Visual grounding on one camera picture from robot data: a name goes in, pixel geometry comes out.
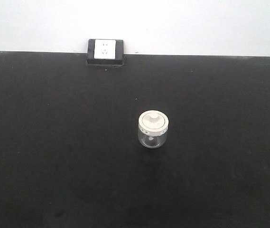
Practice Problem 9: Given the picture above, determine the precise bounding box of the white socket in black box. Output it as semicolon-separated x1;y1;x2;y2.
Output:
86;39;124;66

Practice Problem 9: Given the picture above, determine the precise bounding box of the glass jar with white lid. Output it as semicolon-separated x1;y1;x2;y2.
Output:
138;110;169;149

